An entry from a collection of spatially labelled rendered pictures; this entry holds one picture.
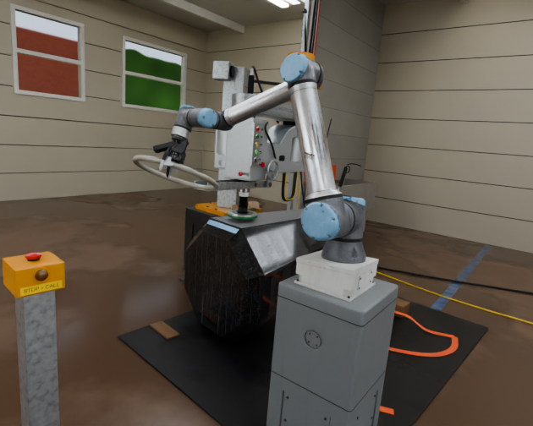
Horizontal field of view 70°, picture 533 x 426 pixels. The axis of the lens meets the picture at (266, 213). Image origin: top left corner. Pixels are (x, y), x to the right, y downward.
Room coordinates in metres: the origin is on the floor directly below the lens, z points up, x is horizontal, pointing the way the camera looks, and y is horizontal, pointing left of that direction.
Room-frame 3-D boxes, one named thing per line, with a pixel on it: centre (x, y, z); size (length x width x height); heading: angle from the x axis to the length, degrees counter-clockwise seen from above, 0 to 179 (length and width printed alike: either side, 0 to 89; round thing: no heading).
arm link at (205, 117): (1.92, 0.35, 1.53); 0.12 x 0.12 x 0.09; 54
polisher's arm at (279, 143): (3.00, -0.05, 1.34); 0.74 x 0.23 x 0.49; 148
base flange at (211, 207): (3.59, 0.36, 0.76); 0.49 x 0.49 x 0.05; 48
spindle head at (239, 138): (2.74, 0.13, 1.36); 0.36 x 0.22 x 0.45; 148
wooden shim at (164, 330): (2.54, 0.68, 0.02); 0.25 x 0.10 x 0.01; 47
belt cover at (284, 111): (2.97, -0.01, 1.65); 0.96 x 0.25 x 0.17; 148
